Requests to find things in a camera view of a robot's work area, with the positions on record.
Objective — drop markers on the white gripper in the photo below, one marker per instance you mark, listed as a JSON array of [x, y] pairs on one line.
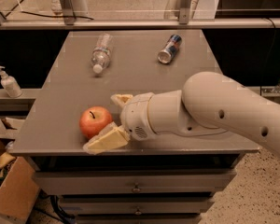
[[136, 115]]

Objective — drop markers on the red apple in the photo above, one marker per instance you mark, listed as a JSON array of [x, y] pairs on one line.
[[93, 120]]

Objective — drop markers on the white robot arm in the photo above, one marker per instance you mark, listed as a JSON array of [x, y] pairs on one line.
[[208, 103]]

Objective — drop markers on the redbull can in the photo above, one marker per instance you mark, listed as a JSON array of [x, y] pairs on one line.
[[169, 51]]

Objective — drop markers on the clear plastic water bottle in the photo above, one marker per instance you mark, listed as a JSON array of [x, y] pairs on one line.
[[101, 55]]

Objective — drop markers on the grey drawer cabinet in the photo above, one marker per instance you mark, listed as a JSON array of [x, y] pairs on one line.
[[51, 141]]

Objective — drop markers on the middle drawer with knob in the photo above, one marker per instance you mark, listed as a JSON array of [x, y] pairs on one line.
[[136, 205]]

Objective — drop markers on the drawer with knob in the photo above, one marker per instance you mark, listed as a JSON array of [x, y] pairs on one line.
[[133, 182], [136, 205]]

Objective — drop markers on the top drawer with knob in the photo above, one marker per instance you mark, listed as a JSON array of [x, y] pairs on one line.
[[133, 182]]

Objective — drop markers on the white pump dispenser bottle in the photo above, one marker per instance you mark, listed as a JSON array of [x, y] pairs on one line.
[[10, 84]]

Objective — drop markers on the cardboard box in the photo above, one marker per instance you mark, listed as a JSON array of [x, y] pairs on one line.
[[18, 192]]

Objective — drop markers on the metal bracket post left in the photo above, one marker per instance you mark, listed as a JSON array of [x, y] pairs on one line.
[[68, 13]]

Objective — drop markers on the metal bracket post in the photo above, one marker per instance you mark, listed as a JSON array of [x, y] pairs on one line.
[[68, 13], [184, 11]]

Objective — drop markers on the metal bracket post right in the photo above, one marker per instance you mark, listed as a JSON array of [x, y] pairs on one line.
[[184, 11]]

